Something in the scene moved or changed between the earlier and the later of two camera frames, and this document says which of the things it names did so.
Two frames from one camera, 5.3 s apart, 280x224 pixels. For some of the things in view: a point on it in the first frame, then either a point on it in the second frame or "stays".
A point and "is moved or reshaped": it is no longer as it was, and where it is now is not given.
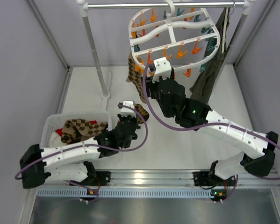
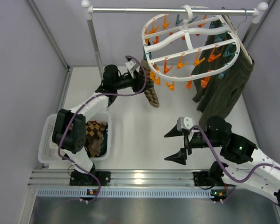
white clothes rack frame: [83, 5] → [260, 8]
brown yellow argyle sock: [135, 78] is moved or reshaped
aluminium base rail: [152, 184] stays
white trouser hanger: [225, 30] → [248, 57]
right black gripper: [154, 85] → [185, 143]
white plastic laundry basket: [53, 121] stays
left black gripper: [127, 118] → [135, 81]
